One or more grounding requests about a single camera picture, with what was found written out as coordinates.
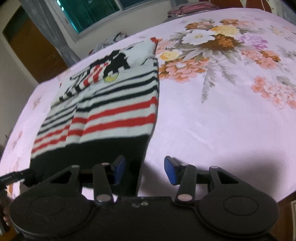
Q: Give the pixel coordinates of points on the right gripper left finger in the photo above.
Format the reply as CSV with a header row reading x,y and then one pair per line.
x,y
106,175

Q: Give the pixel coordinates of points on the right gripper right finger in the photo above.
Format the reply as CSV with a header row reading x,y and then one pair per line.
x,y
185,177

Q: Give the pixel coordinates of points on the striped knit sweater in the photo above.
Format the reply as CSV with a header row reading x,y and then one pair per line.
x,y
106,110

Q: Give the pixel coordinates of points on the crumpled grey patterned clothes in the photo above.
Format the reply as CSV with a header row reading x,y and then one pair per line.
x,y
109,41

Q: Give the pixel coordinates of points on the person's left hand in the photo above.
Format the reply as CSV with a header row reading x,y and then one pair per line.
x,y
5,207

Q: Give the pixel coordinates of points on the pink floral bedspread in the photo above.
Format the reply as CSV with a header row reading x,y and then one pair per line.
x,y
227,98

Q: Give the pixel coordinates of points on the brown wooden door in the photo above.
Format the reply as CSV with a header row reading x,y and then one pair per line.
x,y
36,53

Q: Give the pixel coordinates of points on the stack of pink bedding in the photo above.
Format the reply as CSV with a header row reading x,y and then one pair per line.
x,y
184,8

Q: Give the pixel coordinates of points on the left grey curtain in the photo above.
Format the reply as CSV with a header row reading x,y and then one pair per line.
x,y
41,16

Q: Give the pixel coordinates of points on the red white headboard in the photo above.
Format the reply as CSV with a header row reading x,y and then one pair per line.
x,y
271,6

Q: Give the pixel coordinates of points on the aluminium frame window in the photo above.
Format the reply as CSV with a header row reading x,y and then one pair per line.
x,y
79,18

